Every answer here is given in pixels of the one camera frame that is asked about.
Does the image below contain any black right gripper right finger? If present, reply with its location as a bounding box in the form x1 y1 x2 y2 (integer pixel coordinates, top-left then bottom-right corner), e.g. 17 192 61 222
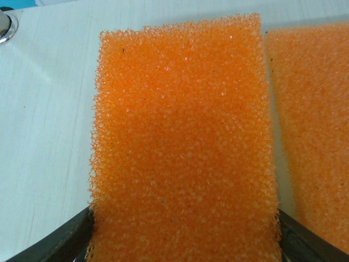
277 209 349 262

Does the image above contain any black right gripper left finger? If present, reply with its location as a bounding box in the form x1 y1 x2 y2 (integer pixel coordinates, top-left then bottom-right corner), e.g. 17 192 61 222
5 206 95 262

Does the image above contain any orange sponge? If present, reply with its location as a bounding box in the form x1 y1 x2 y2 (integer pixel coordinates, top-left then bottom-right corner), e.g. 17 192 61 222
87 12 283 262
264 21 349 254

